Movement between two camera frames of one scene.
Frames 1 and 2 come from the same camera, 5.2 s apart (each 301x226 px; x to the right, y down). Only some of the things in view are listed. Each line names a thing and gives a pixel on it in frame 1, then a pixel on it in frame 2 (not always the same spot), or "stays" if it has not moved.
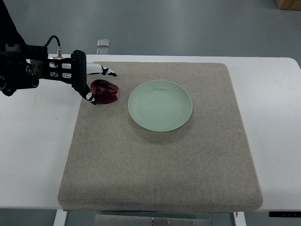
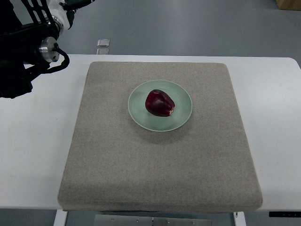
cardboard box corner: x=289 y=4 stays
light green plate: x=160 y=105 stays
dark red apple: x=104 y=92 -> x=159 y=103
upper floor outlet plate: x=103 y=43 stays
